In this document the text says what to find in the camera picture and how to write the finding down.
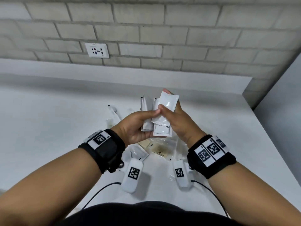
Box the person's right hand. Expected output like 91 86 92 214
157 89 208 149

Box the person's left hand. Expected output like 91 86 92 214
110 109 161 147

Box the stack of grey shampoo sachets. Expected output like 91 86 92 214
140 93 171 132

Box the person's left forearm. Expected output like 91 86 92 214
0 148 104 226

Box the black left wristband with markers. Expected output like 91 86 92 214
78 129 126 174

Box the black wristband with markers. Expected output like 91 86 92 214
187 135 237 180
78 129 126 174

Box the black right wristband with markers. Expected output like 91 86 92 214
187 135 237 180

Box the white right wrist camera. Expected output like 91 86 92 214
173 160 194 188

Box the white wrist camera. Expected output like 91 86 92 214
173 160 194 188
120 158 144 194

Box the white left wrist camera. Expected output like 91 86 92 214
120 158 144 194

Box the black right camera cable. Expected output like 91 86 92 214
191 180 230 218

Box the black camera cable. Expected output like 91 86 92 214
81 182 122 210
191 180 230 218

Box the black left camera cable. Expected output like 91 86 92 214
81 182 122 210

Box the white wall socket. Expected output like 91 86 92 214
85 43 110 59

